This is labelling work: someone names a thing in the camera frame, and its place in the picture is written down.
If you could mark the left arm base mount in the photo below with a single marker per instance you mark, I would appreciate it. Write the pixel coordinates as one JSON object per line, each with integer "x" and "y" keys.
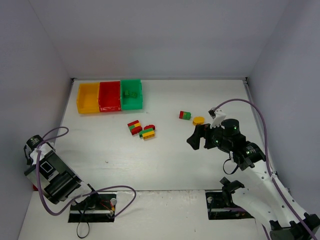
{"x": 97, "y": 208}

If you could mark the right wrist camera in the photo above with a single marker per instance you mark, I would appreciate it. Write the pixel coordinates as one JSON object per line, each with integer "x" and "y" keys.
{"x": 217, "y": 116}

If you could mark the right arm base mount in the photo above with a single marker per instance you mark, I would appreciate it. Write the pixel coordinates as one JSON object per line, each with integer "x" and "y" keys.
{"x": 217, "y": 209}

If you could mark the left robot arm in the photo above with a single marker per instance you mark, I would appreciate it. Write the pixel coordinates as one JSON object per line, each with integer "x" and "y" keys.
{"x": 58, "y": 181}

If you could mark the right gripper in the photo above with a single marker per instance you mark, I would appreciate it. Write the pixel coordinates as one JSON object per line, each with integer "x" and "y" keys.
{"x": 207, "y": 136}

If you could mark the yellow round lego brick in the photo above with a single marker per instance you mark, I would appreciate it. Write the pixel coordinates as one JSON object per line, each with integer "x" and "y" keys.
{"x": 198, "y": 120}

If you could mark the red green lego block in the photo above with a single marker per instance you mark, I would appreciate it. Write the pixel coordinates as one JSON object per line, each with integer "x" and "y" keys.
{"x": 184, "y": 115}

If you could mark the green plastic bin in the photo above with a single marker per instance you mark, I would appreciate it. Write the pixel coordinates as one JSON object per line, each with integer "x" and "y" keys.
{"x": 132, "y": 85}

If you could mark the small green lego brick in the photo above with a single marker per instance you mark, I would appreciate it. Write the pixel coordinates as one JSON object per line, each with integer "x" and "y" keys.
{"x": 134, "y": 95}

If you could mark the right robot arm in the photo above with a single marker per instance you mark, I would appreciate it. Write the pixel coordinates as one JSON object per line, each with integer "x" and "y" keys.
{"x": 281, "y": 217}

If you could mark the green curved lego brick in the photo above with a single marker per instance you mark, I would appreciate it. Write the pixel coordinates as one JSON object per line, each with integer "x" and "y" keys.
{"x": 127, "y": 93}

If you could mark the yellow plastic bin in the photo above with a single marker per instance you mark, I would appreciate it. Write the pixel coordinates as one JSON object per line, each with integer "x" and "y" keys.
{"x": 88, "y": 98}

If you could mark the red plastic bin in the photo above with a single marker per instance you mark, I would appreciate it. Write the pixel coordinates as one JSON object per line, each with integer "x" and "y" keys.
{"x": 109, "y": 96}

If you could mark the red green yellow lego stack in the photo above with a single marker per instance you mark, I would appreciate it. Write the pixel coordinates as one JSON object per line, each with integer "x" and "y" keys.
{"x": 135, "y": 127}

